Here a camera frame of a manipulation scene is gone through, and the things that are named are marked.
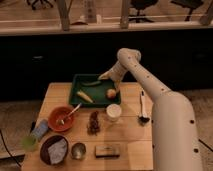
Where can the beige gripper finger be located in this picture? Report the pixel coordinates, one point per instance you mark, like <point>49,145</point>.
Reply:
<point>104,76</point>
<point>117,86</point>

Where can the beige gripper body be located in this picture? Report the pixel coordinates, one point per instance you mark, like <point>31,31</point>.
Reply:
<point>117,72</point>

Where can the red yellow apple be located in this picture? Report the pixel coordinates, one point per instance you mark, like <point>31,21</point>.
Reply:
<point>111,93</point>

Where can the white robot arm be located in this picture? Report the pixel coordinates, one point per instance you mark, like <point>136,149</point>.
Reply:
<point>174,133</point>

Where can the green plastic tray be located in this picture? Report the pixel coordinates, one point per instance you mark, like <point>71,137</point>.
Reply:
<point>96,93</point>

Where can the green cucumber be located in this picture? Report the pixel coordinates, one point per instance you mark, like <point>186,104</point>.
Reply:
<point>89,84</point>

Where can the white lidded cup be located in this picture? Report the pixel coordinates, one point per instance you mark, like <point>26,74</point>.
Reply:
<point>113,112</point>

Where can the wooden table leg middle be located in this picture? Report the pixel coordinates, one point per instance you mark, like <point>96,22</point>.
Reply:
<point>124,20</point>

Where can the wooden table leg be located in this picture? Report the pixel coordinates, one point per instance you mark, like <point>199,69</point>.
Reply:
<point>124,20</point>
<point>63,13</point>

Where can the brown dried food pile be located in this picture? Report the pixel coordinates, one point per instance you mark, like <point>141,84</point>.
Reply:
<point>93,126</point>

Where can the silver spoon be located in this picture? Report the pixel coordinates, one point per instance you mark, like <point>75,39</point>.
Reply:
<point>69,114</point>

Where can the orange bowl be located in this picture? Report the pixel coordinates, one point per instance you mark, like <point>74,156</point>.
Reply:
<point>58,119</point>

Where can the brown rectangular block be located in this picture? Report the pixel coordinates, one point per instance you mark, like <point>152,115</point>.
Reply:
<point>106,151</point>

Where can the black office chair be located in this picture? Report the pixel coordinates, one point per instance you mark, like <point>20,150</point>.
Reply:
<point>140,5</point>

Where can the small metal cup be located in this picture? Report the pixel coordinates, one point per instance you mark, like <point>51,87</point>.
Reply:
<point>78,151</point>

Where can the wooden table leg left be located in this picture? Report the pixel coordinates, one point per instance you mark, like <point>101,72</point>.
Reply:
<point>63,13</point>

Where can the grey crumpled cloth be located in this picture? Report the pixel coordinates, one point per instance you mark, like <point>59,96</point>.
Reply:
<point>57,151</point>

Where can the dark brown bowl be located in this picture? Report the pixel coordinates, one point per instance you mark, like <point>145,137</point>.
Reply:
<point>44,155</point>

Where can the green plastic cup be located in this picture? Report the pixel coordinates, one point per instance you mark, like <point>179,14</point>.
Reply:
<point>29,143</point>

